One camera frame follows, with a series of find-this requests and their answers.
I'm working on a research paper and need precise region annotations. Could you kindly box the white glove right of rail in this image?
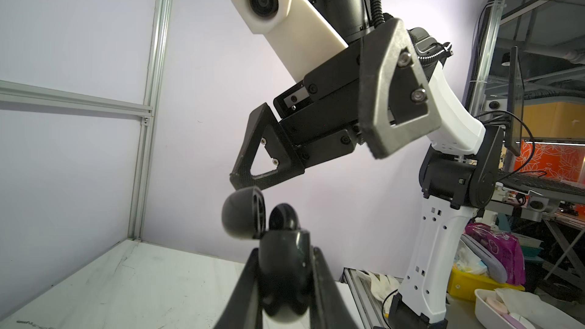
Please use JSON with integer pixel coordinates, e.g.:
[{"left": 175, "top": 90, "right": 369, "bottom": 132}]
[{"left": 357, "top": 270, "right": 400, "bottom": 302}]

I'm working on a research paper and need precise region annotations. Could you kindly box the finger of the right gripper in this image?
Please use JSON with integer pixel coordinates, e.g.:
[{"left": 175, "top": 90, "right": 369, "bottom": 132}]
[
  {"left": 229, "top": 103, "right": 305, "bottom": 190},
  {"left": 358, "top": 18, "right": 442, "bottom": 159}
]

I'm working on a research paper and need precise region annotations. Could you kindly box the pink purple plastic bag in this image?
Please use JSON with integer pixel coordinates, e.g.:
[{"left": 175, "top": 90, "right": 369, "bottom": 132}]
[{"left": 463, "top": 223, "right": 526, "bottom": 286}]

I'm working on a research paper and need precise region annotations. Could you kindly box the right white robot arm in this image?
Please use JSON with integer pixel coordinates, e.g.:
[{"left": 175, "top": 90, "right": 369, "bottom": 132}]
[{"left": 217, "top": 0, "right": 504, "bottom": 328}]

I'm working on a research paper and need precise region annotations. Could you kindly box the white plastic tray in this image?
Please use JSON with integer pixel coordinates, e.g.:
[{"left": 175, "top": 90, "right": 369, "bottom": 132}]
[{"left": 475, "top": 288, "right": 584, "bottom": 328}]

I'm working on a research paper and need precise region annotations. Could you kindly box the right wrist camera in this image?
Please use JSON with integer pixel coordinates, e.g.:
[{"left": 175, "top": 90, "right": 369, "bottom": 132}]
[{"left": 231, "top": 0, "right": 348, "bottom": 82}]

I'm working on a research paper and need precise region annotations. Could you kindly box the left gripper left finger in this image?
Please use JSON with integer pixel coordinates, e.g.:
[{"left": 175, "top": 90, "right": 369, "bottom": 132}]
[{"left": 215, "top": 248, "right": 263, "bottom": 329}]

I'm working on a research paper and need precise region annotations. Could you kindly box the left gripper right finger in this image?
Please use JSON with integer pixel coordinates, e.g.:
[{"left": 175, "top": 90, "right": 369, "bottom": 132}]
[{"left": 310, "top": 247, "right": 358, "bottom": 329}]

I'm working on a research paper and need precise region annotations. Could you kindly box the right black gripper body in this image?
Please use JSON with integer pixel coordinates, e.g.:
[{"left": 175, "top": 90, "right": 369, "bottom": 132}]
[{"left": 273, "top": 41, "right": 361, "bottom": 167}]

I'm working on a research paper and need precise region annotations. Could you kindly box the yellow storage bin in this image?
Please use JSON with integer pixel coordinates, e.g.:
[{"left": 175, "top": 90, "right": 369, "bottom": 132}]
[{"left": 447, "top": 265, "right": 525, "bottom": 302}]

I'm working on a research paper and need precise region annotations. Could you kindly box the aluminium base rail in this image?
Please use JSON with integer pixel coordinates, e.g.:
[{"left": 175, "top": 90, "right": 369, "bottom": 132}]
[{"left": 341, "top": 267, "right": 388, "bottom": 328}]

